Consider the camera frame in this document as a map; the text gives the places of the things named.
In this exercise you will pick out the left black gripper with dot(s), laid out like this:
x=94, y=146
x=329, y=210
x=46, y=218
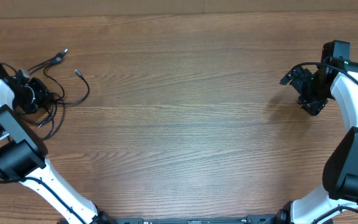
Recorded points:
x=43, y=95

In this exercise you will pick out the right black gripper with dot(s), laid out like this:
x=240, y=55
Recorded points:
x=315, y=105

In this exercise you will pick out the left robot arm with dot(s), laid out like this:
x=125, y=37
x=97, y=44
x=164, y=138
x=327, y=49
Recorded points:
x=23, y=154

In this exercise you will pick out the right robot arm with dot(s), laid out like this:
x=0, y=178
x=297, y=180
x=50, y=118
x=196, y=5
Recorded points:
x=336, y=78

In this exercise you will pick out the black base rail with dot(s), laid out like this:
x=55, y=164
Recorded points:
x=250, y=219

